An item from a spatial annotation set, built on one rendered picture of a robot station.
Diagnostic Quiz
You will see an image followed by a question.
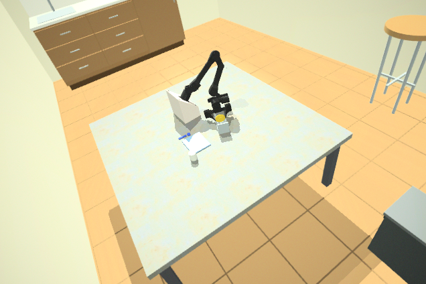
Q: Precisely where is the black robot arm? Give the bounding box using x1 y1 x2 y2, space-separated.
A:
179 50 230 108

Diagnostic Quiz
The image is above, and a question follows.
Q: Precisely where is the yellow plate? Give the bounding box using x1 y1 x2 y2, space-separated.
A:
216 115 225 122

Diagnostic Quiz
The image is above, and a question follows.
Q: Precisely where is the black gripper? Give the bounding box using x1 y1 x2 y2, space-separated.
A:
204 103 232 121

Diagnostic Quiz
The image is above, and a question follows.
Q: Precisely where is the white cylinder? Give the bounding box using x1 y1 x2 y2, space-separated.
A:
188 150 198 161

